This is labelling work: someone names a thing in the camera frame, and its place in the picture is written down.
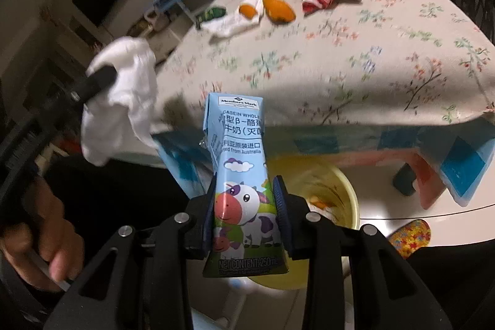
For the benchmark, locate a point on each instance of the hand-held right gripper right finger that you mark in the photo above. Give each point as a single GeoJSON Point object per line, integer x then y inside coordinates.
{"type": "Point", "coordinates": [284, 223]}

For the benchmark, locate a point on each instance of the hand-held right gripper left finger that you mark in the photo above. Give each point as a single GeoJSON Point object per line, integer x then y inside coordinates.
{"type": "Point", "coordinates": [209, 225]}

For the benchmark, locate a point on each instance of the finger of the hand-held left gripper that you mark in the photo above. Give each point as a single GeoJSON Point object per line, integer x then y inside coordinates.
{"type": "Point", "coordinates": [94, 83]}

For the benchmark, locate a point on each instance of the large white tissue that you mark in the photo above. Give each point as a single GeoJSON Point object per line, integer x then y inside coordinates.
{"type": "Point", "coordinates": [123, 94]}

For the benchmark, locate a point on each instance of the yellow plastic basin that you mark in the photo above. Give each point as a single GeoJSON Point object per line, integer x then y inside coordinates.
{"type": "Point", "coordinates": [340, 198]}

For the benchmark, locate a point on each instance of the blue milk carton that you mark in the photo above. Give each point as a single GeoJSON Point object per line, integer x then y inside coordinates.
{"type": "Point", "coordinates": [239, 144]}

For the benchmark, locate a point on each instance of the large orange peel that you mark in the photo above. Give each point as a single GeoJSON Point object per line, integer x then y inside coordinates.
{"type": "Point", "coordinates": [279, 10]}

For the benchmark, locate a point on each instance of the person's left hand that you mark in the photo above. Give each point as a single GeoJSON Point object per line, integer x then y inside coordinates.
{"type": "Point", "coordinates": [50, 229]}

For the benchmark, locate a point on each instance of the small orange peel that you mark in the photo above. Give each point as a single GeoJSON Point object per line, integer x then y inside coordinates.
{"type": "Point", "coordinates": [320, 202]}
{"type": "Point", "coordinates": [248, 11]}

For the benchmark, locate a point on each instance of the colourful patterned slipper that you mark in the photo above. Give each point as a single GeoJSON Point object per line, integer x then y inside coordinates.
{"type": "Point", "coordinates": [412, 239]}

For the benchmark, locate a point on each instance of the green snack packet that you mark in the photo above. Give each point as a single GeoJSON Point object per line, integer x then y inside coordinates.
{"type": "Point", "coordinates": [210, 16]}

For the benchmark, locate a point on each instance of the small white tissue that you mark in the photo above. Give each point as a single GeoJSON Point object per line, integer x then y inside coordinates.
{"type": "Point", "coordinates": [228, 22]}

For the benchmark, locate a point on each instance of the blue pink checked undercloth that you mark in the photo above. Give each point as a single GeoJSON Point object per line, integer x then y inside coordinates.
{"type": "Point", "coordinates": [444, 160]}

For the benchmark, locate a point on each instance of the floral tablecloth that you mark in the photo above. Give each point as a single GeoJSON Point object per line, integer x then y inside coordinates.
{"type": "Point", "coordinates": [348, 55]}

